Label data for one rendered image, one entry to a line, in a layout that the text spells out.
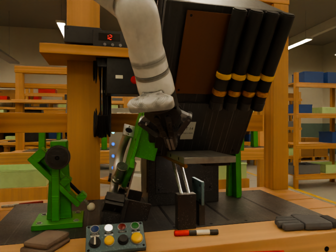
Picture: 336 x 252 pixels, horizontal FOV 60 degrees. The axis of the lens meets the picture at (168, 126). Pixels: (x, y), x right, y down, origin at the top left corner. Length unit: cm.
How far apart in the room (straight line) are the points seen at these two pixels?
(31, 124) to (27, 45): 1027
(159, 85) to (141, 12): 14
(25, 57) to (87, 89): 1028
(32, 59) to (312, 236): 1104
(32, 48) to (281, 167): 1064
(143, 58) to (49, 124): 95
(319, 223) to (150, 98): 69
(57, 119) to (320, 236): 113
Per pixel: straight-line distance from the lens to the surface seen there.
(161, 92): 57
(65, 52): 125
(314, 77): 634
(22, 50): 1166
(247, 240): 90
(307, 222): 103
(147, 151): 99
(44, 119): 144
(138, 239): 80
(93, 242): 79
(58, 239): 86
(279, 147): 163
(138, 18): 50
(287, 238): 96
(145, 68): 55
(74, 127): 133
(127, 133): 104
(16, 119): 146
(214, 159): 85
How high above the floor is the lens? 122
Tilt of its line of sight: level
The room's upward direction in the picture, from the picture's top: straight up
